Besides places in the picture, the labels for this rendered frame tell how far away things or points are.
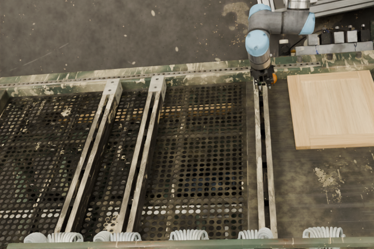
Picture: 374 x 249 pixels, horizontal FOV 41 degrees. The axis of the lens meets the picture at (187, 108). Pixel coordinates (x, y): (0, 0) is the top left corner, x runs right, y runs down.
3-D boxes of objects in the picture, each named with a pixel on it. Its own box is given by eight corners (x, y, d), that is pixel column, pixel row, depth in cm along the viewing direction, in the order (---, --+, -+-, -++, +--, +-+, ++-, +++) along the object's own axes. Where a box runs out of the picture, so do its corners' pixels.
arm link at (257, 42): (269, 26, 162) (267, 49, 159) (271, 43, 172) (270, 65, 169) (245, 26, 164) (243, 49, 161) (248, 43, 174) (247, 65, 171)
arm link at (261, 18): (280, 15, 175) (279, 42, 171) (249, 14, 177) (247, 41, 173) (282, 2, 168) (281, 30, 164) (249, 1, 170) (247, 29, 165)
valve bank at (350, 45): (370, 25, 258) (382, 20, 234) (372, 53, 258) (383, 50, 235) (273, 33, 265) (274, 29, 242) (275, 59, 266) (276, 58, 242)
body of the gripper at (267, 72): (254, 90, 185) (251, 75, 174) (251, 70, 188) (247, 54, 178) (275, 86, 184) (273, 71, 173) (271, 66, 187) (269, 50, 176)
